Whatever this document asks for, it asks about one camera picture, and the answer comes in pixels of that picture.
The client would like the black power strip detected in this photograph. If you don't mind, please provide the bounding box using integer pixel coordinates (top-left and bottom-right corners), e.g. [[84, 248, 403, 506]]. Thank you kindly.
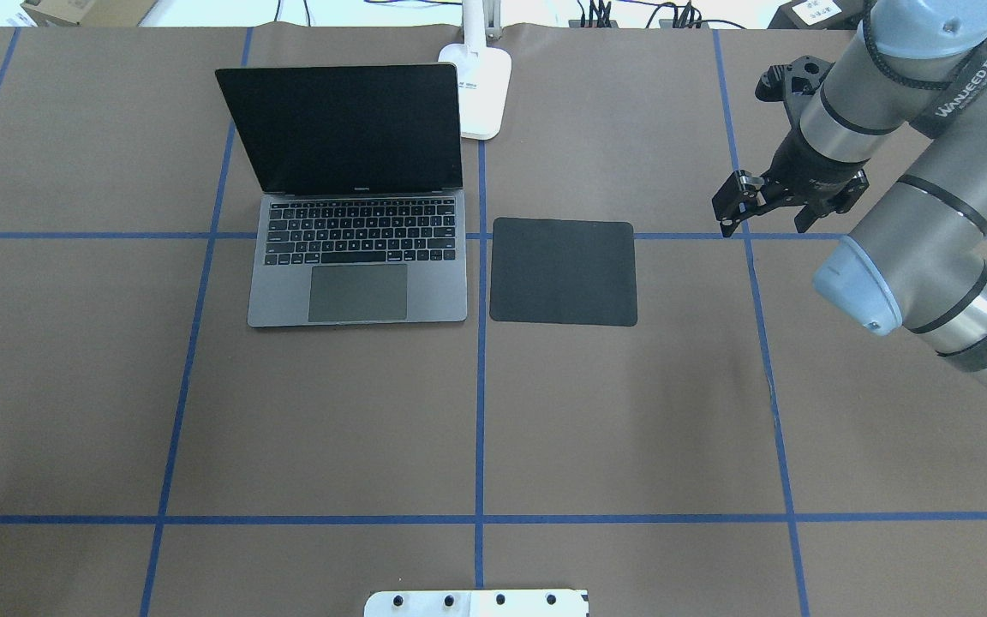
[[566, 1, 709, 30]]

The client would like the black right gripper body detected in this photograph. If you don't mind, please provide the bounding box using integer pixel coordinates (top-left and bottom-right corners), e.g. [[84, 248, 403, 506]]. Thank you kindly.
[[765, 129, 870, 204]]

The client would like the cardboard box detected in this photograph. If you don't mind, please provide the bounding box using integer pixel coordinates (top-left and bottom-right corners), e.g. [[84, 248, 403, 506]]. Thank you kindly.
[[20, 1, 157, 27]]

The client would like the black labelled box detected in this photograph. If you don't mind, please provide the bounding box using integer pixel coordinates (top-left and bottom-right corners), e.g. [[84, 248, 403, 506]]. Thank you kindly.
[[768, 0, 864, 31]]

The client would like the white desk lamp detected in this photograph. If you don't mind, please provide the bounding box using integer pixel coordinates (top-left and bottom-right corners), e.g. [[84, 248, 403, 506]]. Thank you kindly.
[[438, 1, 512, 141]]

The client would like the black mouse pad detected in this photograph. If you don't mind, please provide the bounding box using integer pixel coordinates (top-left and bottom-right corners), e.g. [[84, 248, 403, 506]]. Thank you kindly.
[[489, 216, 638, 327]]

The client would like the grey laptop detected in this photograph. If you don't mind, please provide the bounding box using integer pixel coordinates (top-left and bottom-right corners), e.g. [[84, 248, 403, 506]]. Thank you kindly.
[[215, 63, 469, 328]]

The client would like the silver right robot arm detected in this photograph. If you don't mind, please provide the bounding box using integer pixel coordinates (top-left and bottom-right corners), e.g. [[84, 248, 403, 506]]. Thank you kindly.
[[712, 1, 987, 387]]

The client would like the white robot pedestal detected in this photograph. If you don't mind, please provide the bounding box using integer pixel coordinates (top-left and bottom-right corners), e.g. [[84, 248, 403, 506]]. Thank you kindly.
[[363, 589, 590, 616]]

